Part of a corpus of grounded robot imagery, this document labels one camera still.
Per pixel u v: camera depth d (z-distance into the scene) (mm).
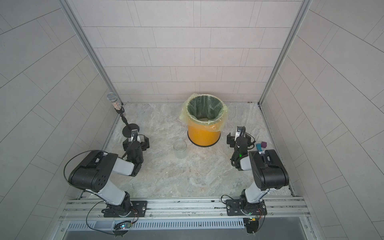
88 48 849
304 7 712
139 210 708
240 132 762
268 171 455
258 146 933
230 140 836
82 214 694
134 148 685
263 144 914
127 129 986
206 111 964
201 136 946
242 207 645
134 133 770
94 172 448
